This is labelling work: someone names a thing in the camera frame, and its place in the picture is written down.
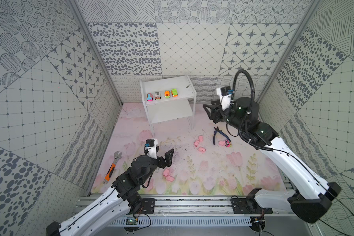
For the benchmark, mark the green orange toy mixer truck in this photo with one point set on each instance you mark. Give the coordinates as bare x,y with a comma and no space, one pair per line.
167,94

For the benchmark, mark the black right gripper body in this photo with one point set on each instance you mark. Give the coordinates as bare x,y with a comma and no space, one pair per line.
221,116

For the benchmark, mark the pink green toy truck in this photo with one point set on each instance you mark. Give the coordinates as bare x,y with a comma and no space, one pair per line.
228,143

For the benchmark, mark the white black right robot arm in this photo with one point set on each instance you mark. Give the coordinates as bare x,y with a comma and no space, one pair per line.
312,196

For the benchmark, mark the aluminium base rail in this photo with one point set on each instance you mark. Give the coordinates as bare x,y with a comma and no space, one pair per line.
194,211

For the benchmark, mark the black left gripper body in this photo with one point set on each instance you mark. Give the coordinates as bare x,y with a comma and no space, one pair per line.
161,162

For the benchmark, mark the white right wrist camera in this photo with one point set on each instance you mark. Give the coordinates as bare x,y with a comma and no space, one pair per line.
225,97

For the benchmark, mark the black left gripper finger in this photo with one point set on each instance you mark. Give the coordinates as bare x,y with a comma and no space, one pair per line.
166,162
169,153

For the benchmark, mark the orange handled adjustable wrench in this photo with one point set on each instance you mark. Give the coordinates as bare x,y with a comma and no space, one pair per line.
117,157

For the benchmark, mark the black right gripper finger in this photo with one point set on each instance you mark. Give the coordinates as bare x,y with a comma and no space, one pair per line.
211,111
216,103

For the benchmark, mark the white two-tier shelf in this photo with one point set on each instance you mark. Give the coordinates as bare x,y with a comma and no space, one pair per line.
169,99

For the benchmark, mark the pink teal toy truck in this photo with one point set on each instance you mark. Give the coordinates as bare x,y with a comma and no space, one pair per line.
149,97

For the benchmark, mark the orange green toy dump truck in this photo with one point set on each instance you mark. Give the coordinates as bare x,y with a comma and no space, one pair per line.
174,92

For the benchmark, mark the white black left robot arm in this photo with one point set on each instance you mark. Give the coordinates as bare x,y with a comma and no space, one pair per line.
119,200

